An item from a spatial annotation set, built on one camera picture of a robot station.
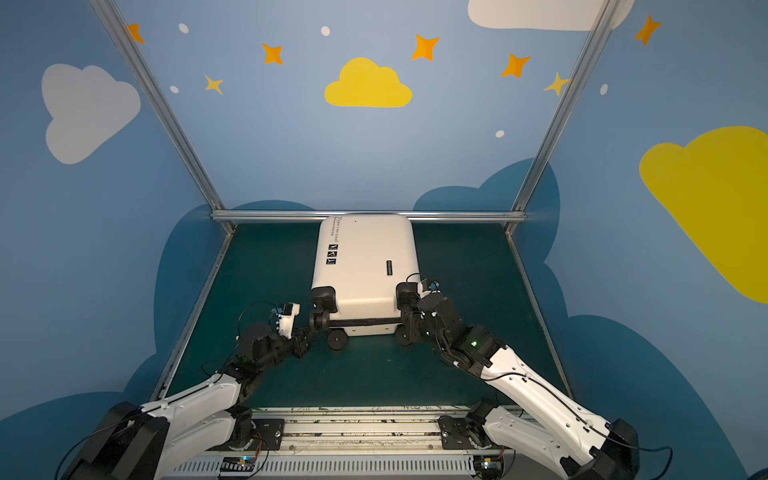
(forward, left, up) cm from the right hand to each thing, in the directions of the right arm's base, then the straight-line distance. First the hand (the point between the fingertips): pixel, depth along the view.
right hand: (412, 314), depth 76 cm
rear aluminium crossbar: (+61, -2, -20) cm, 64 cm away
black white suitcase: (+10, +13, +2) cm, 16 cm away
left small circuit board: (-33, +42, -21) cm, 58 cm away
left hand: (0, +27, -10) cm, 28 cm away
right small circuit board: (-30, -20, -22) cm, 42 cm away
